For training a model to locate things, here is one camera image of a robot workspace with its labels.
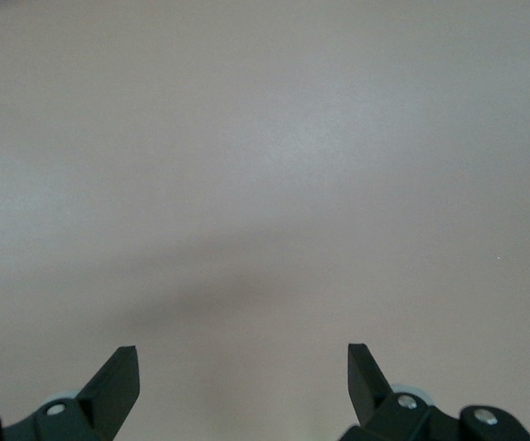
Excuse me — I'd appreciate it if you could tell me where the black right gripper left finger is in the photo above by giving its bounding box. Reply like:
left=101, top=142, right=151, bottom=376
left=0, top=345, right=140, bottom=441

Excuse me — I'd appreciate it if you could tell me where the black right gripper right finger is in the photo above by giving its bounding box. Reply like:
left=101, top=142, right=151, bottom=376
left=337, top=342, right=530, bottom=441

